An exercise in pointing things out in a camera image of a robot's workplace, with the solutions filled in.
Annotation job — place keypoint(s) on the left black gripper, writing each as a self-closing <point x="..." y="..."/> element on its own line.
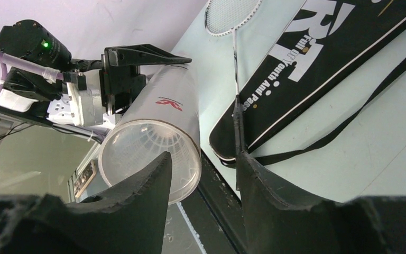
<point x="121" y="78"/>

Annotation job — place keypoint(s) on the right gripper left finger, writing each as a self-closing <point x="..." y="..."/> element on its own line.
<point x="128" y="217"/>

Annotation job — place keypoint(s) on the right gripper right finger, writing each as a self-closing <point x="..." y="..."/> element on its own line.
<point x="281" y="217"/>

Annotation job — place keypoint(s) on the white shuttlecock tube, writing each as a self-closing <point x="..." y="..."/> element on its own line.
<point x="164" y="117"/>

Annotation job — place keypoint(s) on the clear plastic tube lid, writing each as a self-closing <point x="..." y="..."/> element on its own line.
<point x="130" y="147"/>

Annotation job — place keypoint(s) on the badminton racket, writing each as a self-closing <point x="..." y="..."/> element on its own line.
<point x="223" y="17"/>

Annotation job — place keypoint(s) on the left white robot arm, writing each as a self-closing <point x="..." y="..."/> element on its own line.
<point x="43" y="84"/>

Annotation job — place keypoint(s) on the black sport racket bag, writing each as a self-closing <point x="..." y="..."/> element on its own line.
<point x="324" y="43"/>

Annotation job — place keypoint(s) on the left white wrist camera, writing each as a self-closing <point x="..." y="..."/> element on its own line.
<point x="82" y="107"/>

